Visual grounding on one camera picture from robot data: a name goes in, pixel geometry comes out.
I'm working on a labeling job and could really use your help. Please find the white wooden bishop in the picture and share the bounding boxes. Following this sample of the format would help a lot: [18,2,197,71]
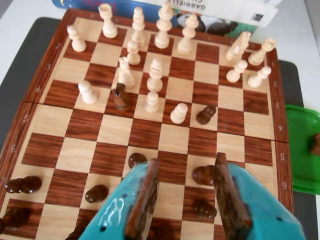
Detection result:
[131,6,147,48]
[146,57,164,93]

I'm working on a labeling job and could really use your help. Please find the book with panda cover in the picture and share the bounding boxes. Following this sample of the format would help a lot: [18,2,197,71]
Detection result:
[51,0,258,36]

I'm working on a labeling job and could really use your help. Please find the dark wooden knight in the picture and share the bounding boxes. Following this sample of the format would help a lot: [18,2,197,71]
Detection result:
[111,82,131,112]

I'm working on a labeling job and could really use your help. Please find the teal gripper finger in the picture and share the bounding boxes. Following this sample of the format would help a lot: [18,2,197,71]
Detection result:
[78,157,160,240]
[213,152,306,240]

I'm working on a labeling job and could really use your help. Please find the green plastic tray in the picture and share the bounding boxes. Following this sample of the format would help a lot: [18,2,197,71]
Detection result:
[284,104,320,195]

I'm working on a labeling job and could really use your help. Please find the white sheet with QR code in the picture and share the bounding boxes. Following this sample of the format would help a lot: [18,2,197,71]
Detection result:
[226,0,280,28]

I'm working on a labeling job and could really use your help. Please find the dark wooden pawn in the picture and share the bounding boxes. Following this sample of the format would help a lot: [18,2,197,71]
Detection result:
[128,152,148,169]
[4,175,43,195]
[192,199,218,220]
[84,184,109,204]
[192,165,218,187]
[196,104,217,125]

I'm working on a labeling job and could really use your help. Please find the white wooden king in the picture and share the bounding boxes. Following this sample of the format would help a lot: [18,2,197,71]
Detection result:
[154,0,173,50]

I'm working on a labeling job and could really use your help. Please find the wooden chessboard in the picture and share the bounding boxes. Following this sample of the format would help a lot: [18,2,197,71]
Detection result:
[0,8,295,240]

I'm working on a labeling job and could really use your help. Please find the white wooden rook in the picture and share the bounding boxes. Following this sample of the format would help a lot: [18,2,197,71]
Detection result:
[98,3,119,39]
[247,37,277,66]

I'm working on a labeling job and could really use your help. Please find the white wooden pawn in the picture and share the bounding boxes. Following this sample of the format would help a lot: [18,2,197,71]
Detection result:
[66,24,87,53]
[77,80,99,105]
[226,59,248,83]
[144,91,160,113]
[247,66,272,88]
[126,40,141,66]
[170,102,189,125]

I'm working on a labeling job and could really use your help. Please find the white wooden knight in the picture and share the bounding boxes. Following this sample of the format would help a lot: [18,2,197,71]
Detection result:
[225,31,252,63]
[117,56,136,90]

